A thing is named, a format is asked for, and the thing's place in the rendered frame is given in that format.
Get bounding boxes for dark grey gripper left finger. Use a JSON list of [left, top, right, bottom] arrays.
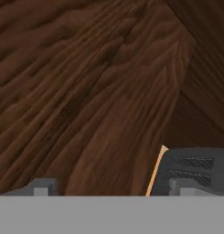
[[0, 177, 61, 197]]

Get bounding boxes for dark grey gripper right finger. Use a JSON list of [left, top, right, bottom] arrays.
[[168, 177, 224, 197]]

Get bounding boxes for dark grey vented appliance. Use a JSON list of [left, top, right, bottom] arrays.
[[149, 147, 224, 197]]

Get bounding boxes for light orange wooden panel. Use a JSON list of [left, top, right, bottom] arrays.
[[145, 144, 170, 197]]

